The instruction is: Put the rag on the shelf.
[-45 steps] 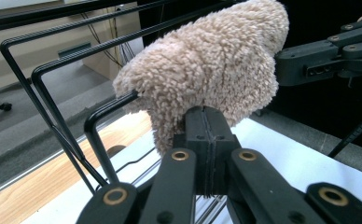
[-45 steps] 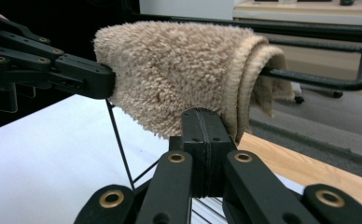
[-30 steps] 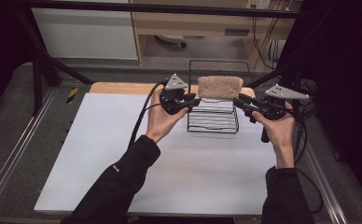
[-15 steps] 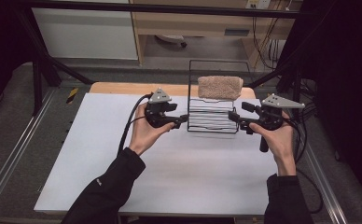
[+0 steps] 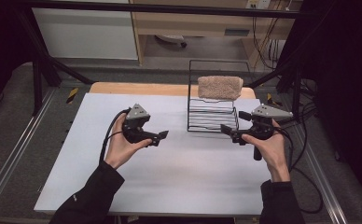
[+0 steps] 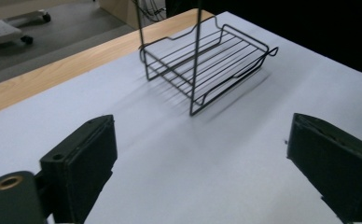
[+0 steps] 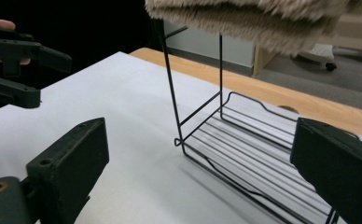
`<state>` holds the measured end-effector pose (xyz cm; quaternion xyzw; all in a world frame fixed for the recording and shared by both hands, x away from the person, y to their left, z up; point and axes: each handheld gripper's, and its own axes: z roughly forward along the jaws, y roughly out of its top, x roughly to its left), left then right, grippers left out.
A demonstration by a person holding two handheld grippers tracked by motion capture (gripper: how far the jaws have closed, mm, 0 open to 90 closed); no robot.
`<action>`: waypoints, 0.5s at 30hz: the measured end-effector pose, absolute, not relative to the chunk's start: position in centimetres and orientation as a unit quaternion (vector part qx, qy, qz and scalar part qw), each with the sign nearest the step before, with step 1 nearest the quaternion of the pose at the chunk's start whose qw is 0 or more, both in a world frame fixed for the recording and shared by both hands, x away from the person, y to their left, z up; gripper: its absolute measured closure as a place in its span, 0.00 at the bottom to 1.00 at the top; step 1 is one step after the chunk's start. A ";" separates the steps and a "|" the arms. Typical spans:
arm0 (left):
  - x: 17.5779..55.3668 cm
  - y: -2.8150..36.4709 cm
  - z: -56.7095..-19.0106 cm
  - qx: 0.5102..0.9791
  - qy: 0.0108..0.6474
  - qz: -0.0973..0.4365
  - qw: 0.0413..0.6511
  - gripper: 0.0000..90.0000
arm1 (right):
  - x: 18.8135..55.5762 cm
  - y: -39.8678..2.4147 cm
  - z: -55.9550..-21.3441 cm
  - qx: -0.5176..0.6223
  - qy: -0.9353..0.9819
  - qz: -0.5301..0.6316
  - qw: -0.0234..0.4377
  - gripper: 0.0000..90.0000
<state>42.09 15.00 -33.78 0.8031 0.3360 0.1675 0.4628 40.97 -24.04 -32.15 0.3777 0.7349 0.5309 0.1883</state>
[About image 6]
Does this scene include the wooden table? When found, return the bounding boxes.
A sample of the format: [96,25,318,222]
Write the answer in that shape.
[0,7,216,119]

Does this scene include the hanging desk cables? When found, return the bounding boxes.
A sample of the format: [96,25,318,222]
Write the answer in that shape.
[132,0,168,23]

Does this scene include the black curtain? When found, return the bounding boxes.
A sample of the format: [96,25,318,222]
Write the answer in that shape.
[164,0,362,79]

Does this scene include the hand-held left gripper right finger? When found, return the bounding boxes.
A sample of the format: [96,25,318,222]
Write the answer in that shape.
[286,112,362,224]

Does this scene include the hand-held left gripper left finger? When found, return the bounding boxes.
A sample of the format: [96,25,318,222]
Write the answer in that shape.
[39,114,118,224]

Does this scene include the black wire rack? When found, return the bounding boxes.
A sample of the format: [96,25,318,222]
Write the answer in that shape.
[134,0,279,118]

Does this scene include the light wooden desk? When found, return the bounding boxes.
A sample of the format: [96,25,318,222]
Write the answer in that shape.
[98,0,168,31]

